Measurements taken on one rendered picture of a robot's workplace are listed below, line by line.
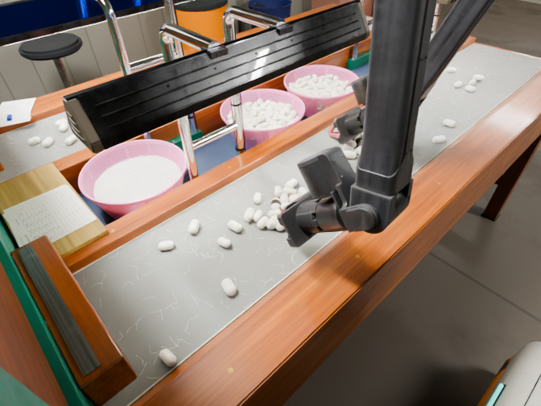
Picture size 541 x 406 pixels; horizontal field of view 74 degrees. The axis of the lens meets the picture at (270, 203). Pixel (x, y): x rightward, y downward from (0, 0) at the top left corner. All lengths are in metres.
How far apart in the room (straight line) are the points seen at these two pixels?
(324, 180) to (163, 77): 0.28
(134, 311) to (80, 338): 0.17
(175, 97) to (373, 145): 0.30
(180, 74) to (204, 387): 0.47
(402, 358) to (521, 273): 0.71
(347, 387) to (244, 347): 0.85
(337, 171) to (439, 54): 0.41
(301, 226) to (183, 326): 0.27
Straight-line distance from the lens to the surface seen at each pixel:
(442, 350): 1.57
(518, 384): 1.29
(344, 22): 0.83
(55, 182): 1.01
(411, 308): 1.63
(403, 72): 0.43
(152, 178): 1.00
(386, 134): 0.45
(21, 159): 1.23
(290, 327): 0.63
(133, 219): 0.84
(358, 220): 0.49
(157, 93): 0.57
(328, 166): 0.52
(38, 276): 0.68
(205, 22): 2.84
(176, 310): 0.70
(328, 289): 0.67
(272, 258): 0.74
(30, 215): 0.94
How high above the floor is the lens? 1.32
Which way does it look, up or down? 43 degrees down
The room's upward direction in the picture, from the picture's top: 2 degrees counter-clockwise
